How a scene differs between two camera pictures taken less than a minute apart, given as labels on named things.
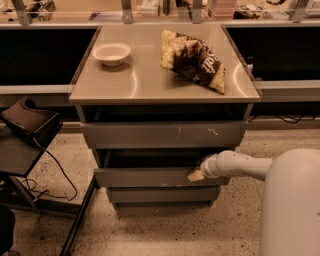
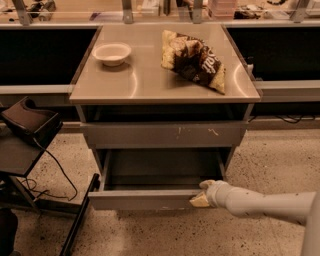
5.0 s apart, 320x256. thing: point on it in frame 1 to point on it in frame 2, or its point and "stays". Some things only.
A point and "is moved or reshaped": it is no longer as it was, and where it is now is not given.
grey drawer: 152,167 is moved or reshaped
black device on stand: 39,125 stays
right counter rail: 288,84 stays
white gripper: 208,167 to 216,194
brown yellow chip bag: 190,58 stays
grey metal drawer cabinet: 150,126 stays
